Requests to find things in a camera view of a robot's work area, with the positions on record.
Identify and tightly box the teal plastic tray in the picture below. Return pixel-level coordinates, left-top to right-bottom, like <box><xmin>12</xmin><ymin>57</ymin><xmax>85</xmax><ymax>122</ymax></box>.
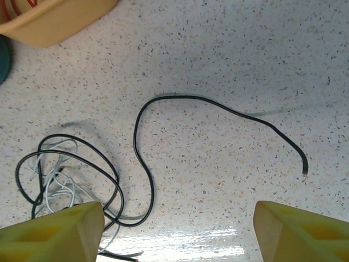
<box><xmin>0</xmin><ymin>34</ymin><xmax>14</xmax><ymax>85</ymax></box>

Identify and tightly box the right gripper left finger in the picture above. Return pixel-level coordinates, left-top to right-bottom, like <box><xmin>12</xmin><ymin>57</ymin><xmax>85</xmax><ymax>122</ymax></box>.
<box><xmin>0</xmin><ymin>201</ymin><xmax>105</xmax><ymax>262</ymax></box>

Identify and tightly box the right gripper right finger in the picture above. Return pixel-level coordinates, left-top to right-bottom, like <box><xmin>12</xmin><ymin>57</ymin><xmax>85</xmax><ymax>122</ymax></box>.
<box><xmin>253</xmin><ymin>200</ymin><xmax>349</xmax><ymax>262</ymax></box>

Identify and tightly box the white cable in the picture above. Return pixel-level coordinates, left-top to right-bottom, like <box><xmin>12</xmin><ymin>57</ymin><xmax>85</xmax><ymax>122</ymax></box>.
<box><xmin>27</xmin><ymin>138</ymin><xmax>80</xmax><ymax>182</ymax></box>
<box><xmin>43</xmin><ymin>170</ymin><xmax>122</xmax><ymax>254</ymax></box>

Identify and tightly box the orange plastic tray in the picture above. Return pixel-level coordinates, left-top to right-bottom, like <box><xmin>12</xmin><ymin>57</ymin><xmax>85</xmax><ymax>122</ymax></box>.
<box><xmin>0</xmin><ymin>0</ymin><xmax>119</xmax><ymax>49</ymax></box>

